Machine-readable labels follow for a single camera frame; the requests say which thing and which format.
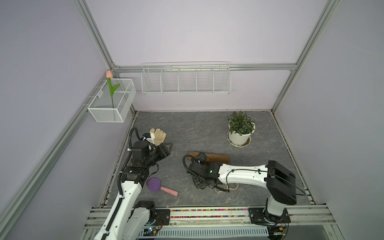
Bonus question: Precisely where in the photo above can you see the chunky black watch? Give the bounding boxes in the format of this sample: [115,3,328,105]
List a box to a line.
[196,153,207,165]

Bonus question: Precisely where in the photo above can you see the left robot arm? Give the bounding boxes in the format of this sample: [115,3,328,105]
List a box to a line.
[94,127,173,240]

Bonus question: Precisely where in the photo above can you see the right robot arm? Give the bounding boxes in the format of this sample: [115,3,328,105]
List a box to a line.
[182,154,298,217]

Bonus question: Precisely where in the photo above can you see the wooden watch stand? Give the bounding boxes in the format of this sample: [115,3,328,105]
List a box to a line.
[188,152,231,166]

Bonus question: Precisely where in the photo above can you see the beige work glove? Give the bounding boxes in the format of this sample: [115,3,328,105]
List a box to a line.
[148,128,167,146]

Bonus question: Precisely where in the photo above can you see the purple pink brush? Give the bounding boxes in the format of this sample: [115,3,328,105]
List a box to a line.
[146,178,179,197]

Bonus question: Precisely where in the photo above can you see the white mesh box basket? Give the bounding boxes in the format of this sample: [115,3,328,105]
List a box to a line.
[88,79,137,123]

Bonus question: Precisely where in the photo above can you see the potted green plant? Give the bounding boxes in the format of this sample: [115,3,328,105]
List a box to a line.
[228,111,256,147]

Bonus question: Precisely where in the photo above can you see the artificial pink tulip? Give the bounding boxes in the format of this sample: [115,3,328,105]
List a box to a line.
[106,70,120,108]

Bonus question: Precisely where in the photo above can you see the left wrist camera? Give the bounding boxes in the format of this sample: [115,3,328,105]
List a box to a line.
[142,133,155,144]

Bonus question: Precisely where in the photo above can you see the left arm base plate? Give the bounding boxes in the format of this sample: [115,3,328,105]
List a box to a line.
[146,209,171,226]

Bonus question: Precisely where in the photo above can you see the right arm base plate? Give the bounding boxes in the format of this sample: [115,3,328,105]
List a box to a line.
[248,207,291,226]

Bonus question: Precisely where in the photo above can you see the white wire shelf basket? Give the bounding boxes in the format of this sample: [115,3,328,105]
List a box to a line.
[141,62,232,95]

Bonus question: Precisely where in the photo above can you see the white vented cable duct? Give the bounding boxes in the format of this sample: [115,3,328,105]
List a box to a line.
[138,226,269,240]

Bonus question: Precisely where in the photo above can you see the aluminium frame profiles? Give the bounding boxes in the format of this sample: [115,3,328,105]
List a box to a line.
[1,1,341,240]

